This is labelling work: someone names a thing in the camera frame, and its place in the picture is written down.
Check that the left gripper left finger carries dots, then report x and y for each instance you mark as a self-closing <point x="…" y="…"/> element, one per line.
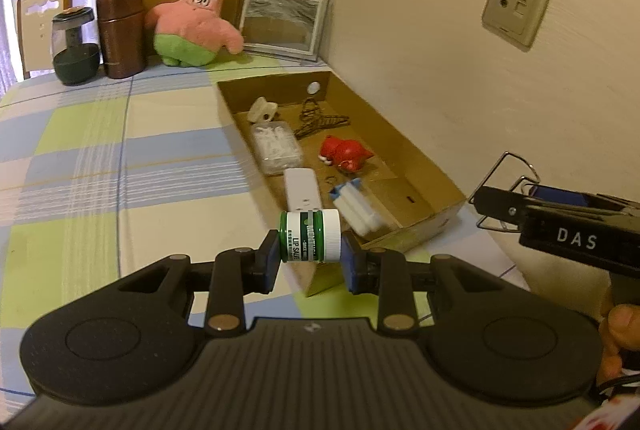
<point x="233" y="274"/>

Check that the pink Patrick star plush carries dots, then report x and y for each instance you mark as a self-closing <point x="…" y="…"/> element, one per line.
<point x="191" y="32"/>

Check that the leopard print hair band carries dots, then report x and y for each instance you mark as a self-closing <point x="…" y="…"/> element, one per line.
<point x="314" y="120"/>

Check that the dark green glass jar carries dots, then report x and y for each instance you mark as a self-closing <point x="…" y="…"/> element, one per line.
<point x="76" y="53"/>

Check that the clear box of floss picks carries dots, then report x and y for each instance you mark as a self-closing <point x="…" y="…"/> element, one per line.
<point x="276" y="147"/>

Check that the checkered tablecloth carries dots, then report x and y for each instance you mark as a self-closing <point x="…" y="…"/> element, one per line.
<point x="101" y="179"/>

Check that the red toy figure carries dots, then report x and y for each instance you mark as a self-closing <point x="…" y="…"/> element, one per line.
<point x="349" y="155"/>

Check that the framed sand picture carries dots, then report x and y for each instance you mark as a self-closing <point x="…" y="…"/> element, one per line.
<point x="284" y="28"/>

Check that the cardboard tray box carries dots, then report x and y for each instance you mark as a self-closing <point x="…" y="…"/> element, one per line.
<point x="394" y="155"/>

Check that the person right hand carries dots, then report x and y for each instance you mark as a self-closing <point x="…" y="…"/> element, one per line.
<point x="619" y="330"/>

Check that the white wall outlet plate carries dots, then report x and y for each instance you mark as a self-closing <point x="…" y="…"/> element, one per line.
<point x="517" y="21"/>

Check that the blue binder clip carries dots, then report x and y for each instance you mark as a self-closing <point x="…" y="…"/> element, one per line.
<point x="356" y="209"/>

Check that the white square night light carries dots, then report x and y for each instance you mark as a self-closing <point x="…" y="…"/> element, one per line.
<point x="262" y="111"/>

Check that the cream wooden chair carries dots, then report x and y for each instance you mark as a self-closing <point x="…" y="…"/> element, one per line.
<point x="34" y="29"/>

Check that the white remote control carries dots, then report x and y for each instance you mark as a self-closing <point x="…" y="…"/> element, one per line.
<point x="301" y="189"/>

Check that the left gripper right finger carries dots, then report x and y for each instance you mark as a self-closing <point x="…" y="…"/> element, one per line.
<point x="388" y="275"/>

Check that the gold TP-Link square router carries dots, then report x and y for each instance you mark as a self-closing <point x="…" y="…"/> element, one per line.
<point x="402" y="201"/>

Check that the brown metal canister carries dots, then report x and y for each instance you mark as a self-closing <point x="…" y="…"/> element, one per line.
<point x="122" y="38"/>

